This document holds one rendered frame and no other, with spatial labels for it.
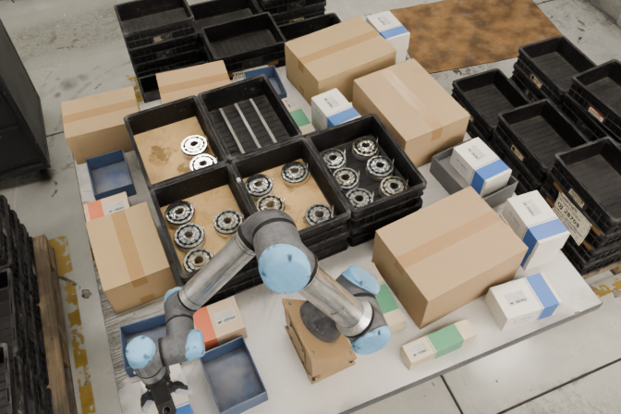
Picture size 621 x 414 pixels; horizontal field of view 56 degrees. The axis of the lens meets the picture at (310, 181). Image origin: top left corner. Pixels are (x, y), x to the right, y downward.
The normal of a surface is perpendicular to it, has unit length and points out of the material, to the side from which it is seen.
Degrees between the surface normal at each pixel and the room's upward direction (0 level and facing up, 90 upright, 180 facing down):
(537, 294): 0
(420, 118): 0
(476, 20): 0
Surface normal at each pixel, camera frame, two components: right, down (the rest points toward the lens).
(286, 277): 0.17, 0.54
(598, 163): -0.01, -0.63
